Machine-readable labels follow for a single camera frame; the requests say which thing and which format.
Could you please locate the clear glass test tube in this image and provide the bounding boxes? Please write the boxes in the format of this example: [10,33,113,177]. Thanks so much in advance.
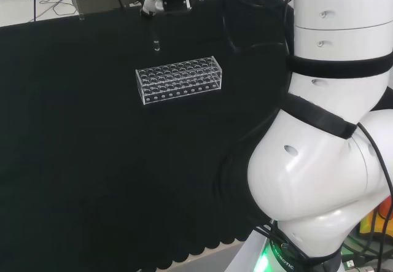
[151,15,161,53]

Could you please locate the clear acrylic test tube rack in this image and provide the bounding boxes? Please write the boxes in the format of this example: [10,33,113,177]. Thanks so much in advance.
[134,55,223,106]

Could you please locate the black bench cloth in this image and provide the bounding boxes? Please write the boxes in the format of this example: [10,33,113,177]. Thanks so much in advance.
[0,0,296,271]

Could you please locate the yellow stop button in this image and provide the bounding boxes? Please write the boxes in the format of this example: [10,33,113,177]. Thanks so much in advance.
[359,198,393,233]

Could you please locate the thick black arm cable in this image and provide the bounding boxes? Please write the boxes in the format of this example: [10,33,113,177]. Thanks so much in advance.
[218,0,296,55]

